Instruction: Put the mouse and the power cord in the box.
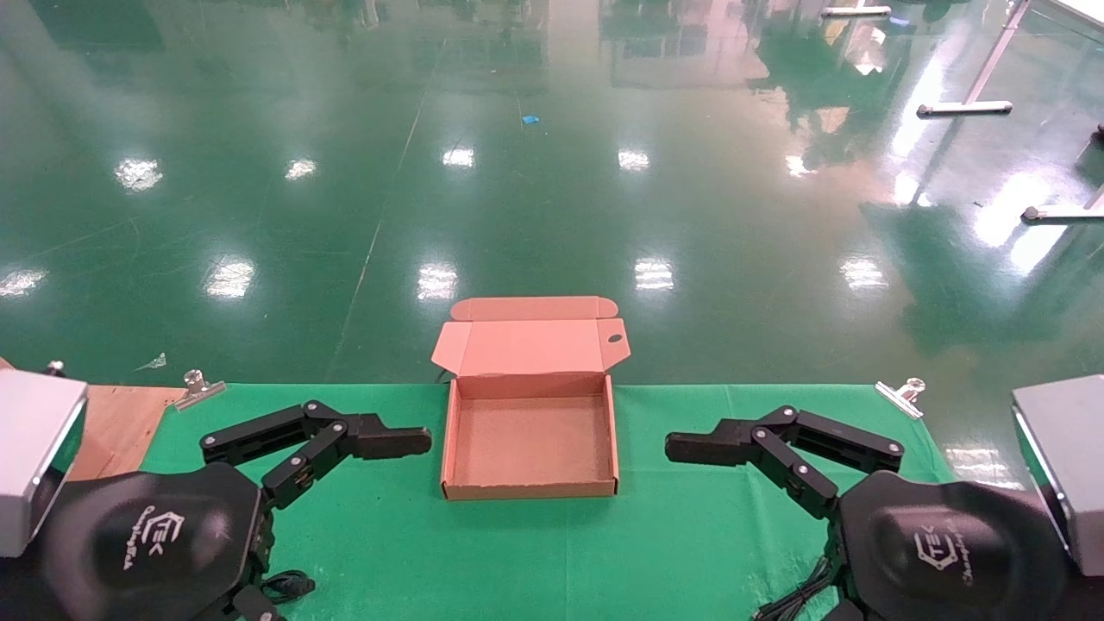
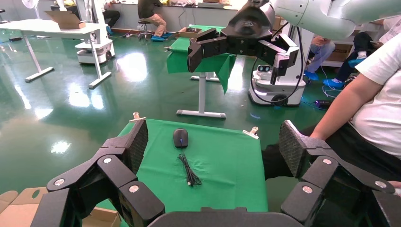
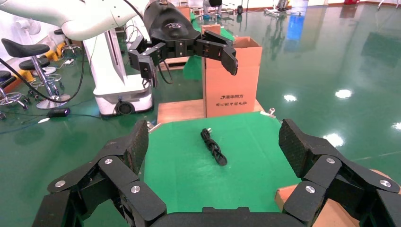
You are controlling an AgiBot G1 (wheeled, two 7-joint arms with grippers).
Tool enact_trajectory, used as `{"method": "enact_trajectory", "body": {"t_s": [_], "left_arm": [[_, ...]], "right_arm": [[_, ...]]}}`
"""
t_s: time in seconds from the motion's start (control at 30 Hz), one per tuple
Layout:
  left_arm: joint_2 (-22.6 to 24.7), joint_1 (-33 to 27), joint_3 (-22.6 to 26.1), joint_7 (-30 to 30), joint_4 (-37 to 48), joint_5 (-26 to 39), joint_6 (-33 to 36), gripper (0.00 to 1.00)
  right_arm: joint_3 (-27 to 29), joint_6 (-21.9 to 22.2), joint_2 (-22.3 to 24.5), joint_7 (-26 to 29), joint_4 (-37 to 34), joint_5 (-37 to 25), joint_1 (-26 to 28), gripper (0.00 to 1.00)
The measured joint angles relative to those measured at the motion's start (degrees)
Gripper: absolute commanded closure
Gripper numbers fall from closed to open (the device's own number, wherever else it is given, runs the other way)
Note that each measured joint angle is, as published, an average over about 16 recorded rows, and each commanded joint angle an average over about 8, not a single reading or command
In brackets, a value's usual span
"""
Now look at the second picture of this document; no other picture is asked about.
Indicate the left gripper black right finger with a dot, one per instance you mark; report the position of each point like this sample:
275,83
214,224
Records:
322,175

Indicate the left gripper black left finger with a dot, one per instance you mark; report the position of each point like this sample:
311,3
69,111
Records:
119,175

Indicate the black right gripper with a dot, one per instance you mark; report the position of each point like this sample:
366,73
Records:
247,34

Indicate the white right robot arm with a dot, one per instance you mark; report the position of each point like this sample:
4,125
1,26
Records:
313,15

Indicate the white robot base with eyes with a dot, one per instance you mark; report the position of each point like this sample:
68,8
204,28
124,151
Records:
282,89

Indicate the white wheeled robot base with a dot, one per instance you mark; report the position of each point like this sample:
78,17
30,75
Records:
94,53

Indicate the small cardboard box with items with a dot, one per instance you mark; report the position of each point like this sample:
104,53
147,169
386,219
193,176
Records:
188,32

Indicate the open brown cardboard box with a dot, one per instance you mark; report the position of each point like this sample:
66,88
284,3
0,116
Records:
15,216

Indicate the silver cloth clamp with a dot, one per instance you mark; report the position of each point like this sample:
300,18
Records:
137,116
251,132

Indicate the green cloth on background table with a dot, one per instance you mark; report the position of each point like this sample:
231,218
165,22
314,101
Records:
181,62

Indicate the black power adapter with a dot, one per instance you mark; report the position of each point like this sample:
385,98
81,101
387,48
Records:
322,104

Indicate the small background table clamp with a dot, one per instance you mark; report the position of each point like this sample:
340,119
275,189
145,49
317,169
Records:
168,49

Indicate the seated person in blue jeans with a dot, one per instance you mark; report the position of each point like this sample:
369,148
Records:
322,50

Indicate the person in white t-shirt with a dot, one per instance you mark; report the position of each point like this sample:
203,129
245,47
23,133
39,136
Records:
382,109

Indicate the brown carton under shelf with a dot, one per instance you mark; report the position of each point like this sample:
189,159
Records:
340,53

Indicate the green tablecloth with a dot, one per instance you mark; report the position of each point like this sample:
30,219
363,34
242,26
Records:
219,172

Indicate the black round stool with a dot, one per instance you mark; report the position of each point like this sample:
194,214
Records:
144,22

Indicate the seated person in tan trousers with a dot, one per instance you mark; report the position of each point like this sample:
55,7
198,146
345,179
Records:
147,7

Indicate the seated person in dark trousers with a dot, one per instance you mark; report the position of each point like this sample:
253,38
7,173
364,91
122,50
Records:
360,44

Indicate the seated person in black clothes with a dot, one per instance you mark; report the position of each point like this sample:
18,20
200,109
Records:
111,15

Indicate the white height-adjustable table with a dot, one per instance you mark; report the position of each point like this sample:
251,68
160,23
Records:
47,26

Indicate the open cardboard carton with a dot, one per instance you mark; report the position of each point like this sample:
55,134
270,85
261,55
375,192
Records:
65,18

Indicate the black flat floor item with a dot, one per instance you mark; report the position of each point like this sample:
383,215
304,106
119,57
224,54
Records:
15,39

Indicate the white standing fan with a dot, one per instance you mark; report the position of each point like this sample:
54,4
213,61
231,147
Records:
29,3

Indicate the grey background table frame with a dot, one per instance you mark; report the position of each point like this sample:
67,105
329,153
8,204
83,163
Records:
202,94

